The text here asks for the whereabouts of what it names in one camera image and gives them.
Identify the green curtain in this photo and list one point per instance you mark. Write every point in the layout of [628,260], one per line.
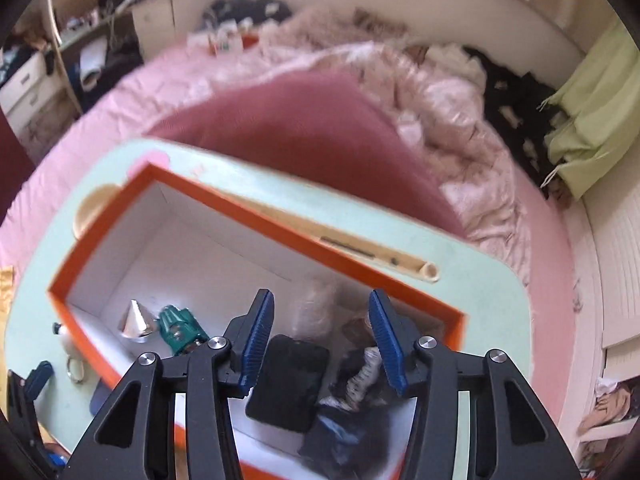
[595,100]

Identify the silver metal cone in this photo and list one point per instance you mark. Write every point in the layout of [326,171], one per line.
[135,325]

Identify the small white object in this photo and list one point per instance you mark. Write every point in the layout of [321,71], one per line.
[62,337]

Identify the black flat wallet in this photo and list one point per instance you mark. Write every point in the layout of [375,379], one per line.
[287,385]

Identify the black white patterned cloth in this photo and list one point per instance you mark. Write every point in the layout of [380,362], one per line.
[357,385]

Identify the dark pink pillow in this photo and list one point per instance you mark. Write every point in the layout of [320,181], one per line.
[300,125]

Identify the green toy car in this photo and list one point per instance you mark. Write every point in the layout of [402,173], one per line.
[180,327]

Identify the orange cardboard box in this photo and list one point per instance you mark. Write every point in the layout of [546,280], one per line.
[200,260]

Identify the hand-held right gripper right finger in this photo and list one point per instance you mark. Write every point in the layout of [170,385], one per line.
[389,350]

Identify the green cartoon desktop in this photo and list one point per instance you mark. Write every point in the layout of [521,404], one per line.
[450,265]

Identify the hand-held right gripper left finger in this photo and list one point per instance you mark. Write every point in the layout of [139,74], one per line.
[256,345]

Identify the yellow cloth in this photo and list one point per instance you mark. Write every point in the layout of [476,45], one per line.
[6,287]

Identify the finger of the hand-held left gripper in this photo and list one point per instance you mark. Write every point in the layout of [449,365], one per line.
[39,377]

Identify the light pink fluffy comforter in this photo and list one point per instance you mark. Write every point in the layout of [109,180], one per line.
[450,125]

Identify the white drawer cabinet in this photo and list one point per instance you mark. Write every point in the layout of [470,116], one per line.
[170,20]

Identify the orange white tissue box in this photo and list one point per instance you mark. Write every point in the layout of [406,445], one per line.
[227,42]

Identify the pink bed sheet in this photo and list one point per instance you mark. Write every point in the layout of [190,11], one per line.
[75,150]

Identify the white drawer unit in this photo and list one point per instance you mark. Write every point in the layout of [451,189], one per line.
[27,85]

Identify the beige clothes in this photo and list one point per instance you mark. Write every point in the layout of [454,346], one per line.
[607,405]

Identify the black striped clothes pile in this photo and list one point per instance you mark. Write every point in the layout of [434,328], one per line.
[245,10]

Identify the white louvered wardrobe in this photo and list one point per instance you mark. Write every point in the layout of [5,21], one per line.
[620,270]

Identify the white rolled paper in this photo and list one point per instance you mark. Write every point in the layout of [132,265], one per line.
[92,65]

